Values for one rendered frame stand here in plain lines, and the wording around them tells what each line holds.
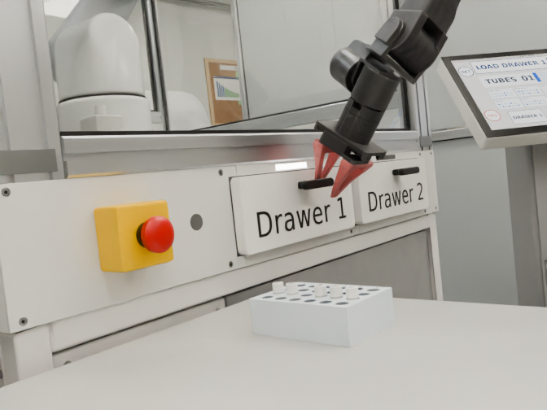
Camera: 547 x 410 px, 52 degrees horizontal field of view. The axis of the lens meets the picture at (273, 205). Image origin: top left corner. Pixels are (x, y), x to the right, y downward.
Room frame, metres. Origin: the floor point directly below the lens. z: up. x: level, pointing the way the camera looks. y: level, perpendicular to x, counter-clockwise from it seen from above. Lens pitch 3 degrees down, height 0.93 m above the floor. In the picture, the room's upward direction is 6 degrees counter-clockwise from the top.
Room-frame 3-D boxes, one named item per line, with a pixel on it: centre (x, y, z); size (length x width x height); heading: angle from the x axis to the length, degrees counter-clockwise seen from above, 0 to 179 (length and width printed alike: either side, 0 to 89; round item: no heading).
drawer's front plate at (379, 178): (1.13, -0.24, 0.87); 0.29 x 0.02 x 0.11; 140
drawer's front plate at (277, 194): (0.89, -0.04, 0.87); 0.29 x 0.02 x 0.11; 140
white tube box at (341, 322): (0.58, -0.04, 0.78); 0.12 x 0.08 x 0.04; 49
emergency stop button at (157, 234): (0.60, 0.13, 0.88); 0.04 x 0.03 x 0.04; 140
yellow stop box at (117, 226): (0.63, 0.16, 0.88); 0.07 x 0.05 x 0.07; 140
